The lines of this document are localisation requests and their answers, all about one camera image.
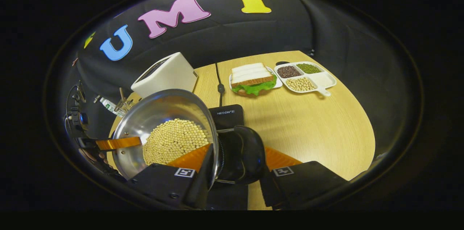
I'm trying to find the wire mesh utensil basket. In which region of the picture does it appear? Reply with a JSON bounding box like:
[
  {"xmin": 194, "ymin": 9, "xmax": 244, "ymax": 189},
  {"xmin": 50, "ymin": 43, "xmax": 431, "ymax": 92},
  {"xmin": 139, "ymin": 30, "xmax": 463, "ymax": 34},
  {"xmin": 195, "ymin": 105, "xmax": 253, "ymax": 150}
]
[{"xmin": 115, "ymin": 98, "xmax": 135, "ymax": 114}]

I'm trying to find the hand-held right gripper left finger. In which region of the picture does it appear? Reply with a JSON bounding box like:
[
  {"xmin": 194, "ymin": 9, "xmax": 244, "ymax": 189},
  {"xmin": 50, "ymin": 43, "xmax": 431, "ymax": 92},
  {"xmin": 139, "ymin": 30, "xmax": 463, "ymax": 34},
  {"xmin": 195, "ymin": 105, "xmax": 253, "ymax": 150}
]
[{"xmin": 127, "ymin": 143, "xmax": 215, "ymax": 210}]

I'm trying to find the black induction cooktop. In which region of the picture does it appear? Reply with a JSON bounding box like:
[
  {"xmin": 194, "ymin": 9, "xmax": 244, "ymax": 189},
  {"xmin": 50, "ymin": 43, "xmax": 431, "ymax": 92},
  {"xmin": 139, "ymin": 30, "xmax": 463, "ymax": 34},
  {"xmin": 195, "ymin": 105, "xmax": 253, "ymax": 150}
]
[{"xmin": 207, "ymin": 104, "xmax": 250, "ymax": 210}]

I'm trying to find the white divided bean tray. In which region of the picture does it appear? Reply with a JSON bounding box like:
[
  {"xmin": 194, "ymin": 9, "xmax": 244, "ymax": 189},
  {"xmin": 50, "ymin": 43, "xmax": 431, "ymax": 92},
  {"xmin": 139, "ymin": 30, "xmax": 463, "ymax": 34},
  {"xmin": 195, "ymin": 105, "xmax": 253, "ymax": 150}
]
[{"xmin": 274, "ymin": 61, "xmax": 337, "ymax": 97}]

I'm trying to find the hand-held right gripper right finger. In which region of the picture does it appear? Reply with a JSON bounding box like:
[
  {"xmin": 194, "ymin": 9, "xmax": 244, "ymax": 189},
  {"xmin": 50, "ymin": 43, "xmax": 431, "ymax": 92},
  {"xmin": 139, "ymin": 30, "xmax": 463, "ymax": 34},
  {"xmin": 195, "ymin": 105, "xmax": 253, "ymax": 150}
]
[{"xmin": 259, "ymin": 146, "xmax": 350, "ymax": 210}]

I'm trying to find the sandwich with lettuce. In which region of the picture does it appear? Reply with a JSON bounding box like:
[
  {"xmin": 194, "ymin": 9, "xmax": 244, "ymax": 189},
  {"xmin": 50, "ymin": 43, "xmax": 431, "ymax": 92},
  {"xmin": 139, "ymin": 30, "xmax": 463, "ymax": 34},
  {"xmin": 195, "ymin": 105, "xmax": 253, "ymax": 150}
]
[{"xmin": 231, "ymin": 63, "xmax": 278, "ymax": 96}]

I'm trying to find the pile of soybeans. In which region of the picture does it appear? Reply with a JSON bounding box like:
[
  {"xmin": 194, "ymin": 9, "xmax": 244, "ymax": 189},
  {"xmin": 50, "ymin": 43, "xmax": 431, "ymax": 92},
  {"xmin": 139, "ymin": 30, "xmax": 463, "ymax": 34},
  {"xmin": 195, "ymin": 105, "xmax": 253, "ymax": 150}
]
[{"xmin": 142, "ymin": 118, "xmax": 210, "ymax": 166}]

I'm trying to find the white sandwich plate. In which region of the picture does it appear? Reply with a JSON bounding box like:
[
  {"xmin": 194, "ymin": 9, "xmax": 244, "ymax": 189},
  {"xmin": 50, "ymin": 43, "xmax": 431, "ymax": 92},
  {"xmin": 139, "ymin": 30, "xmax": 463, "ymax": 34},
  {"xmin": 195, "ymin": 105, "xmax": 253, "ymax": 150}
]
[{"xmin": 228, "ymin": 66, "xmax": 283, "ymax": 92}]

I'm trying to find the white green-label plastic bottle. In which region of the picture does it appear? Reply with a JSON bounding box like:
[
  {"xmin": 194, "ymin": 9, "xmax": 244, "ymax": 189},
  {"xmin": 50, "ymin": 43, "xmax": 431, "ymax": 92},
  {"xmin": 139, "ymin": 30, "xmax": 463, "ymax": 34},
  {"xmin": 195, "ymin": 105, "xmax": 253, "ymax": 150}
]
[{"xmin": 100, "ymin": 97, "xmax": 125, "ymax": 117}]

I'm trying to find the white toaster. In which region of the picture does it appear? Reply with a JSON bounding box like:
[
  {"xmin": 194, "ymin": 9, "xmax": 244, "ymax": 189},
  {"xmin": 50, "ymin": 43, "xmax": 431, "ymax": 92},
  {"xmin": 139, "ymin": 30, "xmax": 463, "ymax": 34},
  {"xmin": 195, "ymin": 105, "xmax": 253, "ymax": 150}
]
[{"xmin": 130, "ymin": 52, "xmax": 199, "ymax": 99}]

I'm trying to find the black backdrop cloth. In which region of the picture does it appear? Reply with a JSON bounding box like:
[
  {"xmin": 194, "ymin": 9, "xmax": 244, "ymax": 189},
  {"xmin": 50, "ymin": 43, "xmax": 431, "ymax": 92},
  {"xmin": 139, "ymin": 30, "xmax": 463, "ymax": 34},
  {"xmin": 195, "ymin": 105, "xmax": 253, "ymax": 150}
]
[{"xmin": 71, "ymin": 0, "xmax": 399, "ymax": 151}]

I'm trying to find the stainless steel pot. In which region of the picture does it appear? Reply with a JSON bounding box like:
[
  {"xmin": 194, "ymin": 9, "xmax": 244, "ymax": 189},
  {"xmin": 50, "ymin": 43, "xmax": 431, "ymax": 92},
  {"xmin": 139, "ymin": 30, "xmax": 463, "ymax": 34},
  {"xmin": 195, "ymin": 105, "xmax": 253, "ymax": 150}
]
[{"xmin": 111, "ymin": 89, "xmax": 268, "ymax": 191}]

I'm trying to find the black power cable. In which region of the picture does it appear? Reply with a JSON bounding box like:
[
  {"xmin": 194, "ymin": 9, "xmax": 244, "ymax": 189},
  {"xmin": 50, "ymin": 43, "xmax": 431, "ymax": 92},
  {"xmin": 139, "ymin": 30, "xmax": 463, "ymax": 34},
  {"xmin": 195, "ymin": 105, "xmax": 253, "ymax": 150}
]
[{"xmin": 215, "ymin": 63, "xmax": 226, "ymax": 107}]

